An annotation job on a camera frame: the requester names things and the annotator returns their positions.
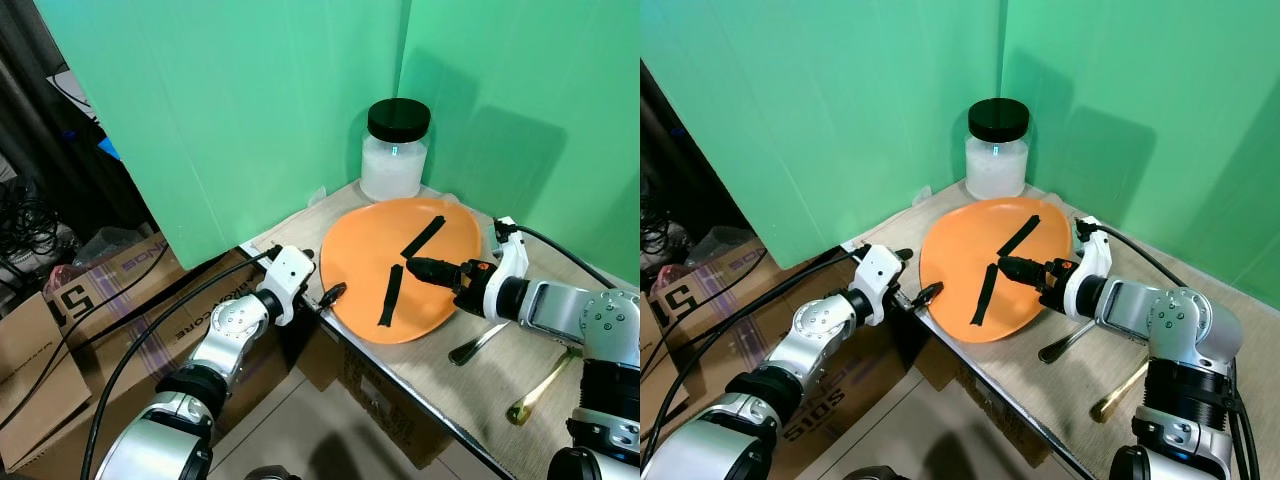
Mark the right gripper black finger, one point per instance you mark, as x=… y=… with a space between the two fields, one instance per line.
x=435 y=264
x=442 y=280
x=1030 y=280
x=1025 y=264

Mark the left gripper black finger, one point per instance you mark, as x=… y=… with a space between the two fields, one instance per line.
x=334 y=293
x=930 y=293

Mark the orange plastic dish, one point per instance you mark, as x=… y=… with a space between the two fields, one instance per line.
x=360 y=260
x=955 y=260

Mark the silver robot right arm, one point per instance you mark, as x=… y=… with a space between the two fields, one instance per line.
x=1170 y=320
x=580 y=310

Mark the black flat strip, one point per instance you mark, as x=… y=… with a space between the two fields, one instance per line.
x=1018 y=236
x=422 y=237
x=390 y=295
x=985 y=295

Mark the silver spoon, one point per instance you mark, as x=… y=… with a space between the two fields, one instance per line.
x=1055 y=350
x=465 y=352

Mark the clear jar black lid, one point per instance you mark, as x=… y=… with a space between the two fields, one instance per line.
x=395 y=170
x=997 y=170

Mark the printed cardboard box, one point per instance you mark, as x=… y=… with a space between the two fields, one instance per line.
x=740 y=270
x=990 y=400
x=150 y=265
x=390 y=400

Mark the gold spoon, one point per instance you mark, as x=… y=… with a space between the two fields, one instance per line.
x=1105 y=405
x=522 y=408

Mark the dark robot foot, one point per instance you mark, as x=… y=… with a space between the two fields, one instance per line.
x=872 y=473
x=272 y=473

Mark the green backdrop board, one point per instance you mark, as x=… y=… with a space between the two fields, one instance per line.
x=540 y=80
x=830 y=100
x=250 y=100
x=1150 y=80

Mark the black curtain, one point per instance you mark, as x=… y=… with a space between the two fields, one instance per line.
x=665 y=150

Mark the plain brown cardboard box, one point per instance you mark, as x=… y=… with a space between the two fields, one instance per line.
x=40 y=380

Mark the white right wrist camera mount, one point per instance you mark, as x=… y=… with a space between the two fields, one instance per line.
x=510 y=280
x=1088 y=280

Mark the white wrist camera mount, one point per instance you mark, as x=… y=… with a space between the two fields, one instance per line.
x=880 y=275
x=510 y=280
x=1088 y=280
x=290 y=275

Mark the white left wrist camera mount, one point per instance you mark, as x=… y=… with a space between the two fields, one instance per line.
x=880 y=275
x=290 y=275

